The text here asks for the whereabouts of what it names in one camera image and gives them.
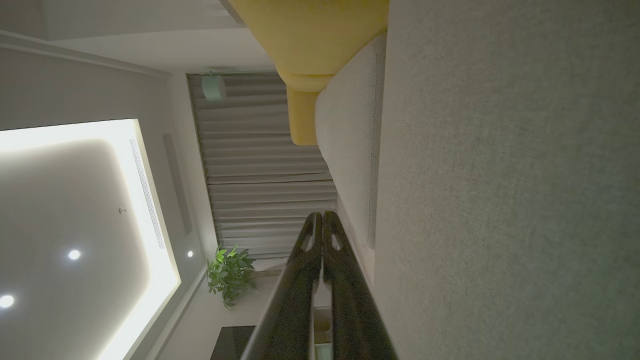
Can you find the large grey sofa seat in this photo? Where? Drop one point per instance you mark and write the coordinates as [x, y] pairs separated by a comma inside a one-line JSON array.
[[500, 200]]

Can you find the pale green TV cabinet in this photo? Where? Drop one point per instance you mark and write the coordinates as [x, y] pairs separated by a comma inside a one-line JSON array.
[[322, 332]]

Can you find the grey pleated curtain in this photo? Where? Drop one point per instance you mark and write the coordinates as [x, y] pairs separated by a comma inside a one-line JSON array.
[[260, 160]]

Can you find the yellow sofa backrest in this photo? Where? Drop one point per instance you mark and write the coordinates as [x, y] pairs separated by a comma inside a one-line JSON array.
[[310, 35], [302, 117], [305, 82]]

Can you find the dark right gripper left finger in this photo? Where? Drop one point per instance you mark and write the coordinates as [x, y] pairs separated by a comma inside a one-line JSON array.
[[292, 310]]

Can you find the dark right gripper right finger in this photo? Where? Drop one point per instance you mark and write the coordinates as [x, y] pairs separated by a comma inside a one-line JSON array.
[[352, 320]]

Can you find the green leafy potted tree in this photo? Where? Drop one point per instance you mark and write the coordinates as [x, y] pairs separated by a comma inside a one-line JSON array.
[[230, 275]]

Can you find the long ceiling air vent grille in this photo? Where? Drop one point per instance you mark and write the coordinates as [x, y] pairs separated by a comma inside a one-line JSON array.
[[148, 195]]

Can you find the black flat television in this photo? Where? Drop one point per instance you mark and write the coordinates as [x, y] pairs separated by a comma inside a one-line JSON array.
[[232, 344]]

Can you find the grey sofa seat cushion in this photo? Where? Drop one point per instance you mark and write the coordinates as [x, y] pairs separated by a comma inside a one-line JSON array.
[[350, 125]]

